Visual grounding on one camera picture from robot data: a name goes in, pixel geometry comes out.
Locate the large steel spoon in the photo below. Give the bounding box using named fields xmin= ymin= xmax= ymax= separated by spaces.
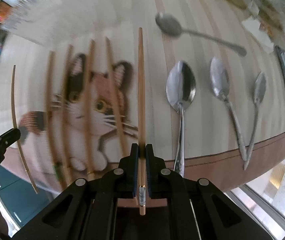
xmin=166 ymin=61 xmax=196 ymax=177

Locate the crosswise steel spoon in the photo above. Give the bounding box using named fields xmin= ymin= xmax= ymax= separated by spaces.
xmin=155 ymin=12 xmax=247 ymax=57

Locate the small steel spoon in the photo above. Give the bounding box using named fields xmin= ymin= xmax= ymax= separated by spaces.
xmin=243 ymin=71 xmax=267 ymax=170

